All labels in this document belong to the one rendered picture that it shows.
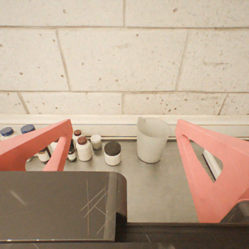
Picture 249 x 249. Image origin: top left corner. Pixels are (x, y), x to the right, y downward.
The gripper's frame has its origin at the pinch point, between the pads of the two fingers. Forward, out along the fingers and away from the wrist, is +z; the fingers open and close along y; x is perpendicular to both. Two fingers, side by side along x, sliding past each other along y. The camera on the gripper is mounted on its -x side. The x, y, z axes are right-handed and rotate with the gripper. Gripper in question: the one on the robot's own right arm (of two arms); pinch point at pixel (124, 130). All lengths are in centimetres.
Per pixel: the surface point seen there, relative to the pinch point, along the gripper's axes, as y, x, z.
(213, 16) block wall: -28, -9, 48
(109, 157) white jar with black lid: 5.3, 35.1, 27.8
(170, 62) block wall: -17, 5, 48
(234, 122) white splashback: -50, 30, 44
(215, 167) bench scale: -34, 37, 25
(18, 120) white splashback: 48, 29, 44
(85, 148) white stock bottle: 14.9, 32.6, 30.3
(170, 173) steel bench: -18, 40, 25
